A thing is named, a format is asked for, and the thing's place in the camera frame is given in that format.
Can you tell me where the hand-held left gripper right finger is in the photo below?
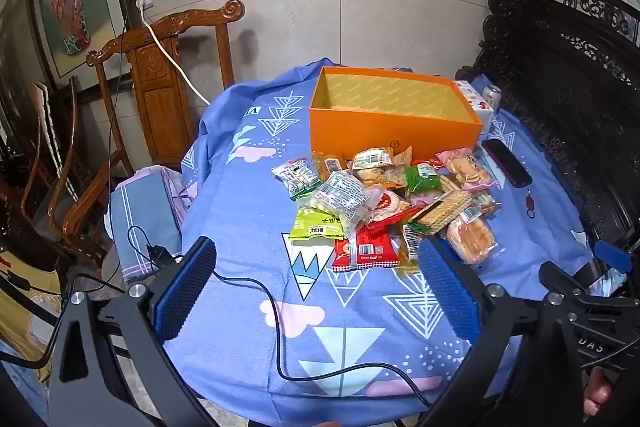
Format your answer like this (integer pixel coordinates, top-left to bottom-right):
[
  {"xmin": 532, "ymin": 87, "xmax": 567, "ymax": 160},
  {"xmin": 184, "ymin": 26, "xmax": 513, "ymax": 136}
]
[{"xmin": 415, "ymin": 236, "xmax": 586, "ymax": 427}]

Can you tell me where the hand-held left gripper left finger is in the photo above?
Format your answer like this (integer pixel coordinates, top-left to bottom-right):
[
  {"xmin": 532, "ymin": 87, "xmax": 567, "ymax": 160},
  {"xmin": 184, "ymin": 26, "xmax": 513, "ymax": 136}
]
[{"xmin": 46, "ymin": 236, "xmax": 217, "ymax": 427}]

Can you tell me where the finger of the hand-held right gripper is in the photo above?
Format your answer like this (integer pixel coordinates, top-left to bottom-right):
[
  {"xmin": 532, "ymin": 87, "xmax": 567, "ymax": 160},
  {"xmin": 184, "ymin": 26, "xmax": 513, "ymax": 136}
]
[
  {"xmin": 592, "ymin": 238, "xmax": 640, "ymax": 279},
  {"xmin": 539, "ymin": 260, "xmax": 587, "ymax": 308}
]

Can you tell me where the clear packet of white balls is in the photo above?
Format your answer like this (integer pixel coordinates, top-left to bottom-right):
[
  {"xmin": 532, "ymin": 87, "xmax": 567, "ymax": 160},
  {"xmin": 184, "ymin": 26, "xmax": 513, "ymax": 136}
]
[{"xmin": 309, "ymin": 171, "xmax": 382, "ymax": 235}]

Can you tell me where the orange cardboard box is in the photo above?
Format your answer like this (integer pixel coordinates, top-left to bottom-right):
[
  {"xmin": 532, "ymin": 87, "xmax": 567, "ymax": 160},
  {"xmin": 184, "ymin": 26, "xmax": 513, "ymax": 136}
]
[{"xmin": 308, "ymin": 66, "xmax": 484, "ymax": 160}]

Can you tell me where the person's right hand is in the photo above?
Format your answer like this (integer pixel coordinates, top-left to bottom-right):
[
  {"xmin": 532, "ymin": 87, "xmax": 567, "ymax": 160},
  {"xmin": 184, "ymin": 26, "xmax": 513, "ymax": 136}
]
[{"xmin": 582, "ymin": 366, "xmax": 615, "ymax": 416}]

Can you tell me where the clear packet of bread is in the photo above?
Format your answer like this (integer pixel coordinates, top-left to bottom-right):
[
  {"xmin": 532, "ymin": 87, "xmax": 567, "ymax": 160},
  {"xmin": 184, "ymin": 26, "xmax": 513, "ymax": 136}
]
[{"xmin": 444, "ymin": 213, "xmax": 499, "ymax": 266}]

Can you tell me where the yellow snack packet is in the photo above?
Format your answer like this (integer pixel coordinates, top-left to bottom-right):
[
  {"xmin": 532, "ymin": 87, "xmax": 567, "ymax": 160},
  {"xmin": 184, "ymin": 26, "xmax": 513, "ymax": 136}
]
[{"xmin": 400, "ymin": 223, "xmax": 426, "ymax": 264}]

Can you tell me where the clear packet of square crackers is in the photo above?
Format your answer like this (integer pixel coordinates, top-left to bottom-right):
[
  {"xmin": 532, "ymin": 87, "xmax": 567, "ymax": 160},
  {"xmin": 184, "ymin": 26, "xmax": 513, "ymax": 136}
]
[{"xmin": 407, "ymin": 190, "xmax": 475, "ymax": 235}]

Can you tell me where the folded blue striped cloth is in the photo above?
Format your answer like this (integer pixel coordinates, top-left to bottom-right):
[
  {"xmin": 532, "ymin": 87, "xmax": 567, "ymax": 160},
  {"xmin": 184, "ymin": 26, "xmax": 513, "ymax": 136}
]
[{"xmin": 107, "ymin": 166, "xmax": 193, "ymax": 284}]

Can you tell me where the blue patterned tablecloth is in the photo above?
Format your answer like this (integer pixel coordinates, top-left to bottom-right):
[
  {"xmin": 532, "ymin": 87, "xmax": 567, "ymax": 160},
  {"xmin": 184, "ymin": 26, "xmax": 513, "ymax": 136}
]
[{"xmin": 162, "ymin": 57, "xmax": 597, "ymax": 413}]

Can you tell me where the round red white snack packet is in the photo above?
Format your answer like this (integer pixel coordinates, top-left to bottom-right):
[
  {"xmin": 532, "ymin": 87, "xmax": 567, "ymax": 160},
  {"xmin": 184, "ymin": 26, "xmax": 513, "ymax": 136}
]
[{"xmin": 367, "ymin": 189, "xmax": 418, "ymax": 224}]

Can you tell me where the dark green snack packet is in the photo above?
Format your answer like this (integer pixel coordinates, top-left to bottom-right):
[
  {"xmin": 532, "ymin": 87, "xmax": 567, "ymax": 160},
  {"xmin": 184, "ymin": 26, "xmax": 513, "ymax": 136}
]
[{"xmin": 404, "ymin": 163, "xmax": 445, "ymax": 196}]

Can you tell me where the pink packet of round cookies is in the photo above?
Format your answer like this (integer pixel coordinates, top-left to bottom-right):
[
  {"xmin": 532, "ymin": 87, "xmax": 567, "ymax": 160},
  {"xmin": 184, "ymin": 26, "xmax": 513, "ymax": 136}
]
[{"xmin": 436, "ymin": 148, "xmax": 501, "ymax": 192}]

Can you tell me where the black phone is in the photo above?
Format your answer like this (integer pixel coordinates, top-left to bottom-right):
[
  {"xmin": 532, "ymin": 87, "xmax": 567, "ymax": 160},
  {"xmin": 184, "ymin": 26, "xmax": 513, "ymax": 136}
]
[{"xmin": 481, "ymin": 138, "xmax": 534, "ymax": 188}]

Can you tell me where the tan snack packet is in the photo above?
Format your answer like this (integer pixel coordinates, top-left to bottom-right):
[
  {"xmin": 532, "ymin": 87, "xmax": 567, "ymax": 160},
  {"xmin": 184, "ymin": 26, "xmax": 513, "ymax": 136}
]
[{"xmin": 391, "ymin": 146, "xmax": 414, "ymax": 178}]

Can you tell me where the wooden armchair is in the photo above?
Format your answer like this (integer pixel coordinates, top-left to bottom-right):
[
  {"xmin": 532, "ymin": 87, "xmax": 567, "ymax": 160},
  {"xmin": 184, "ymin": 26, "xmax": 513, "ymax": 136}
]
[{"xmin": 20, "ymin": 77, "xmax": 133, "ymax": 265}]

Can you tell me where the light green snack packet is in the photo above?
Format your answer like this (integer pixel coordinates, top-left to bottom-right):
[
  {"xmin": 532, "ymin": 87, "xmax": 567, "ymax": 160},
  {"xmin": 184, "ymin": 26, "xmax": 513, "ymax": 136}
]
[{"xmin": 291, "ymin": 206, "xmax": 347, "ymax": 244}]

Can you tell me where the clear packet with yellow label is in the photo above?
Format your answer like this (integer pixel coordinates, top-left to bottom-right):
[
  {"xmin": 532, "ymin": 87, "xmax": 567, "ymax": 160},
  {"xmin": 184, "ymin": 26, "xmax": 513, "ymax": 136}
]
[{"xmin": 351, "ymin": 147, "xmax": 396, "ymax": 172}]

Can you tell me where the green-edged clear snack packet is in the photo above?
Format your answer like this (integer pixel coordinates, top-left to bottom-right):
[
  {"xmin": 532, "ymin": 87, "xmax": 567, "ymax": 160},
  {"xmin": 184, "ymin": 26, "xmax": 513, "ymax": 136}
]
[{"xmin": 271, "ymin": 158, "xmax": 323, "ymax": 200}]

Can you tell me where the yellowish cushion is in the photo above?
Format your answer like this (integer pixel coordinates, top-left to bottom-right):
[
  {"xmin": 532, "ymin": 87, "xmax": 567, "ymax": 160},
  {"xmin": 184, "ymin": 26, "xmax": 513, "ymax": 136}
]
[{"xmin": 0, "ymin": 267, "xmax": 63, "ymax": 383}]

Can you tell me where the orange snack packet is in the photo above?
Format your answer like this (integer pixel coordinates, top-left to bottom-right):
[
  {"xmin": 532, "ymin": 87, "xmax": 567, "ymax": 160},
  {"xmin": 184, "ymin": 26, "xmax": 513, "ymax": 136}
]
[{"xmin": 311, "ymin": 151, "xmax": 348, "ymax": 180}]

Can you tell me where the carved wooden chair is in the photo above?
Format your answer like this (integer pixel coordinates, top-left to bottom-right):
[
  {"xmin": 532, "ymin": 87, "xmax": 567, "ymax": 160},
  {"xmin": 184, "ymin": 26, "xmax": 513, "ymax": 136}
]
[{"xmin": 86, "ymin": 0, "xmax": 246, "ymax": 172}]

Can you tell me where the dark carved wooden bench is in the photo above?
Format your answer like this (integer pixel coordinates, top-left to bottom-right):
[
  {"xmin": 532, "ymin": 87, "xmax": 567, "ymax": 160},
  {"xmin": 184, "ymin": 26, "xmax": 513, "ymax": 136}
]
[{"xmin": 457, "ymin": 0, "xmax": 640, "ymax": 258}]

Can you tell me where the white red small box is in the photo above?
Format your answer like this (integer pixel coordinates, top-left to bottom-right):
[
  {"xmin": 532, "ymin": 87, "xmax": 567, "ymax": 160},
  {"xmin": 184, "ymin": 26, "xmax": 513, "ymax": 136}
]
[{"xmin": 454, "ymin": 80, "xmax": 493, "ymax": 114}]

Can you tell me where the white drink can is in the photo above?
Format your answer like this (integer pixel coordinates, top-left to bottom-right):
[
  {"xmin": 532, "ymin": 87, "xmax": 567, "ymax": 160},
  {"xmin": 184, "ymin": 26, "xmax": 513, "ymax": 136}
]
[{"xmin": 481, "ymin": 84, "xmax": 502, "ymax": 112}]

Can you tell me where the leaning white black board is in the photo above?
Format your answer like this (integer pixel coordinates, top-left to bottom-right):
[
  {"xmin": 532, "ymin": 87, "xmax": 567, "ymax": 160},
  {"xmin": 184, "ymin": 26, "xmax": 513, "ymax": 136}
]
[{"xmin": 31, "ymin": 81, "xmax": 81, "ymax": 202}]

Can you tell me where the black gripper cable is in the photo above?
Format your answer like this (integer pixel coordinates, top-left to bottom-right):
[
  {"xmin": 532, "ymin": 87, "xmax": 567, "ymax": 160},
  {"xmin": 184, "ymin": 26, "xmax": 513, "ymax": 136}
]
[{"xmin": 126, "ymin": 226, "xmax": 436, "ymax": 408}]

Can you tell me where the white power cable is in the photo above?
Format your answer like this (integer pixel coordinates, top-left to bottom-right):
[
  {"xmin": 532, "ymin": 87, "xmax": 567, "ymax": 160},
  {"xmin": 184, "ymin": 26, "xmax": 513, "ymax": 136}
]
[{"xmin": 136, "ymin": 0, "xmax": 211, "ymax": 105}]

